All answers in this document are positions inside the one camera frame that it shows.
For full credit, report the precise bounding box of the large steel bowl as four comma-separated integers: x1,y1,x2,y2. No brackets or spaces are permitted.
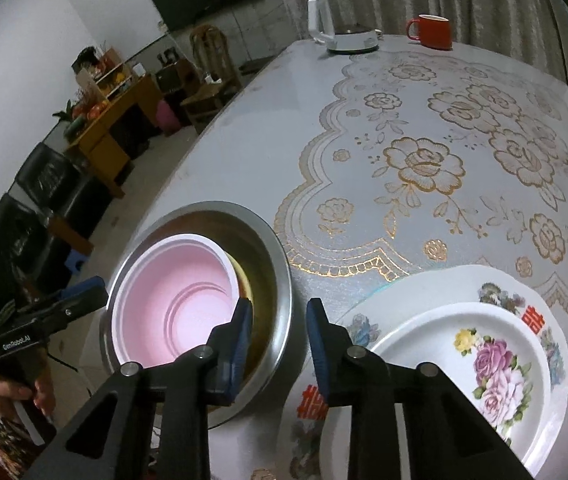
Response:
101,202,293,428

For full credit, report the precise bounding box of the wooden chair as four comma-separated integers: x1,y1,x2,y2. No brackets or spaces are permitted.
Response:
181,24,243,134

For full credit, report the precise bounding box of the yellow plastic bowl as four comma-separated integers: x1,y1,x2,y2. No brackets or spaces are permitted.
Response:
226,254,254,302

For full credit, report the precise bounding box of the red bowl pink inside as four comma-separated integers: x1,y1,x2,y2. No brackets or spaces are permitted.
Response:
110,234,240,367

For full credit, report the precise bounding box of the large floral white plate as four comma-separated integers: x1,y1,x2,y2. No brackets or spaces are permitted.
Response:
274,263,568,480

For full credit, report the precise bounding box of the pink bin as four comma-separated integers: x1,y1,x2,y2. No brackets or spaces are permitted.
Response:
156,100,181,136

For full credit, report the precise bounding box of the left hand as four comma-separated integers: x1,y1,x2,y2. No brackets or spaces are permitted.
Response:
0,362,56,420

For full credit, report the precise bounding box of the red mug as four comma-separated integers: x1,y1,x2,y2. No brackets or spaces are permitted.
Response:
406,14,453,51

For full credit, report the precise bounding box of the gold floral lace tablecloth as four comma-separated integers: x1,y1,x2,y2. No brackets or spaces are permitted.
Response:
274,50,568,314

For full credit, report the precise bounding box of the wooden cabinet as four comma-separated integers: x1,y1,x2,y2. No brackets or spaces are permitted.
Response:
65,75,162,198

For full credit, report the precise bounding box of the white electric kettle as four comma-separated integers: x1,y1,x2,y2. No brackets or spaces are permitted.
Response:
307,0,382,54

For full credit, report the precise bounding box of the small floral white plate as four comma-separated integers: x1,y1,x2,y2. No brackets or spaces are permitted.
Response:
307,299,551,479

